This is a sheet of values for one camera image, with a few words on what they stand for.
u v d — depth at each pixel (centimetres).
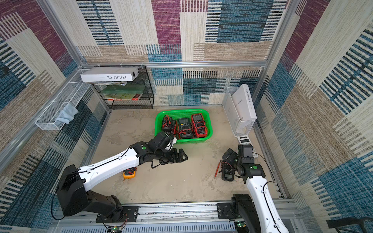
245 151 61
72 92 82
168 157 68
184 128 97
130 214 73
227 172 84
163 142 62
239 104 99
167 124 94
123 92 95
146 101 120
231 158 73
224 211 73
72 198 41
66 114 68
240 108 97
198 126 96
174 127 99
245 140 100
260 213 45
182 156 70
